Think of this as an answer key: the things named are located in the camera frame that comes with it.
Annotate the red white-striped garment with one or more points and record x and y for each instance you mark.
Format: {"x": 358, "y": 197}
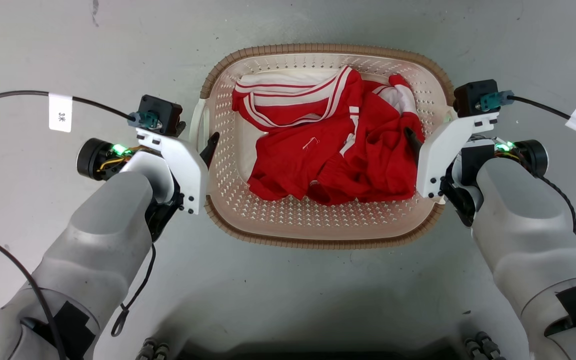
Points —
{"x": 293, "y": 160}

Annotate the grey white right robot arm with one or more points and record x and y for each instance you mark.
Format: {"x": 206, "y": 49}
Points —
{"x": 528, "y": 230}

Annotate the dark robot base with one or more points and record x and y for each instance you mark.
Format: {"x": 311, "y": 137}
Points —
{"x": 318, "y": 352}

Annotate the beige plastic laundry basket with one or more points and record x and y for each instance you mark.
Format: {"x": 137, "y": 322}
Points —
{"x": 318, "y": 225}

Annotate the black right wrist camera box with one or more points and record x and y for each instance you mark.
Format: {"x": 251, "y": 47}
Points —
{"x": 475, "y": 96}

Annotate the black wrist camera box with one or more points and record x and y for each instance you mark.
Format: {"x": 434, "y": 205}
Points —
{"x": 475, "y": 96}
{"x": 160, "y": 114}

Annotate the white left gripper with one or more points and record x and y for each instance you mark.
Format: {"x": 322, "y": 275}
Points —
{"x": 188, "y": 170}

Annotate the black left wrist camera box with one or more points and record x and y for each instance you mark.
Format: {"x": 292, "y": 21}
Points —
{"x": 160, "y": 114}

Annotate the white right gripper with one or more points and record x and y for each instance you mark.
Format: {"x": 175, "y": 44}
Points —
{"x": 438, "y": 155}

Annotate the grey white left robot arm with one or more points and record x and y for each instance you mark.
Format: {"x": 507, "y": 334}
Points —
{"x": 93, "y": 240}

